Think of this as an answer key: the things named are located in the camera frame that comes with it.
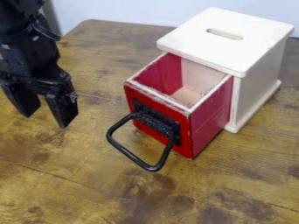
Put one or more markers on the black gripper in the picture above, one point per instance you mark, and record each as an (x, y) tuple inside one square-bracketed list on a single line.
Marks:
[(35, 74)]

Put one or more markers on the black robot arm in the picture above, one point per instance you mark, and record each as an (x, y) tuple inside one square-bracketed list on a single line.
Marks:
[(20, 15)]

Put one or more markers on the red wooden drawer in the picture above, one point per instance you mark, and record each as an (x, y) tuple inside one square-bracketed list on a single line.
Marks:
[(187, 92)]

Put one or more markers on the white wooden box cabinet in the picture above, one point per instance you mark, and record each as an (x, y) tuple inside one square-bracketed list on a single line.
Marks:
[(243, 46)]

